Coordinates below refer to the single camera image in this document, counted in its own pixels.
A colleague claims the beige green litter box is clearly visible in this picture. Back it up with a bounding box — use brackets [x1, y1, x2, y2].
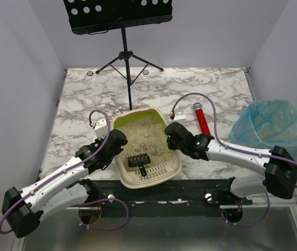
[111, 107, 182, 189]

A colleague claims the black litter scoop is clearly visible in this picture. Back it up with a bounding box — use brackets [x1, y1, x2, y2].
[128, 153, 151, 177]

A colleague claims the red microphone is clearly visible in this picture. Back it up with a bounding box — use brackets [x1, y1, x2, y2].
[192, 102, 211, 135]

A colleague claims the bin with blue bag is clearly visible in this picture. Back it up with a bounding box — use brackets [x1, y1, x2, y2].
[228, 99, 297, 158]

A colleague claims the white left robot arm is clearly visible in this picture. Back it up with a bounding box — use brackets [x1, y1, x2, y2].
[0, 129, 128, 238]

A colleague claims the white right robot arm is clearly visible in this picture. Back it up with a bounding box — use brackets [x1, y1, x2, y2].
[164, 122, 297, 199]

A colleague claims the black music stand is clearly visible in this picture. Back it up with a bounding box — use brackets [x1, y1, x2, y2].
[63, 0, 173, 110]

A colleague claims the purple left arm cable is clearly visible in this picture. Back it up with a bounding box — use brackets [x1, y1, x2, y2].
[0, 109, 112, 234]

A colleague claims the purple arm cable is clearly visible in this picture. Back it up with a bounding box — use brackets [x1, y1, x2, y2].
[170, 93, 297, 188]
[0, 109, 112, 234]

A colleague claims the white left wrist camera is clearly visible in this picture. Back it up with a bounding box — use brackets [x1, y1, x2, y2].
[94, 118, 110, 139]

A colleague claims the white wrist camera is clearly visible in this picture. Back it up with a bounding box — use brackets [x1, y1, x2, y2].
[169, 112, 187, 124]
[94, 118, 110, 139]

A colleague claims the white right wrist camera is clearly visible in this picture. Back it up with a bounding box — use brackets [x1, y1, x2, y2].
[169, 112, 187, 124]

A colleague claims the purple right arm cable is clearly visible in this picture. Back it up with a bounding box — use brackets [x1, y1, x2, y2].
[170, 93, 297, 188]

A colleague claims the black mounting base rail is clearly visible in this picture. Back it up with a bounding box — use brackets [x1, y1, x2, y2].
[79, 178, 252, 218]

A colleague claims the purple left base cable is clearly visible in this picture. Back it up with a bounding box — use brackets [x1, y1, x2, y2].
[79, 198, 130, 231]

